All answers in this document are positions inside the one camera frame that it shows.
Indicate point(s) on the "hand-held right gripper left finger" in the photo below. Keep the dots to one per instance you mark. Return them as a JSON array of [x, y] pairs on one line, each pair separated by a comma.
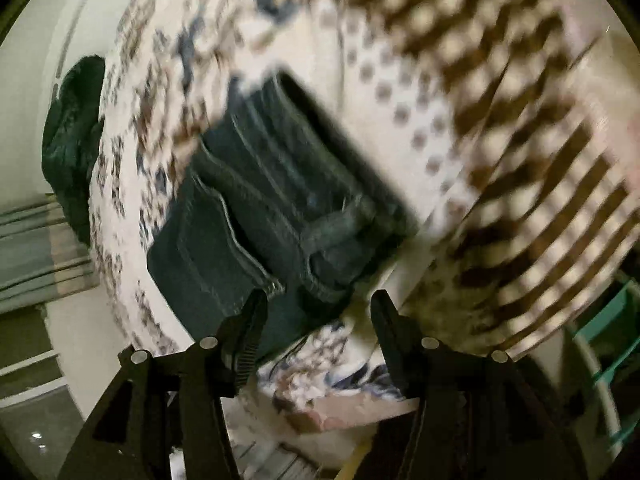
[[250, 330]]

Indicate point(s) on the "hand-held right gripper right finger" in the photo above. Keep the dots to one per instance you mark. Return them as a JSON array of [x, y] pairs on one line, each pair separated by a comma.
[[387, 330]]

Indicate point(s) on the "dark blue jeans pants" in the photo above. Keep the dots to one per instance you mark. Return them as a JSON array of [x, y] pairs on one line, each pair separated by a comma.
[[270, 200]]

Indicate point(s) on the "teal storage rack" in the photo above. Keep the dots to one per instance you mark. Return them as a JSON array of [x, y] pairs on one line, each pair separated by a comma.
[[605, 325]]

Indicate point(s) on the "striped grey-green curtain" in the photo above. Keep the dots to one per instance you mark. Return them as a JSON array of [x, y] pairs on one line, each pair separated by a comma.
[[35, 255]]

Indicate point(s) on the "window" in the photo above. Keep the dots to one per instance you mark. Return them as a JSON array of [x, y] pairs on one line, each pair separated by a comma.
[[30, 410]]

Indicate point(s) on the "dark green fleece blanket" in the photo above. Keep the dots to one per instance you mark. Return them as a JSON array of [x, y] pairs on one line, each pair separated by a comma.
[[72, 150]]

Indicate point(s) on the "floral quilt with checked border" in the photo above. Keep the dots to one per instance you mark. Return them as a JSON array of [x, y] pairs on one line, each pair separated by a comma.
[[425, 35]]

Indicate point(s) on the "white headboard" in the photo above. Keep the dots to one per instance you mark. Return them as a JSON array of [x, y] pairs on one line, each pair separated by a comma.
[[100, 20]]

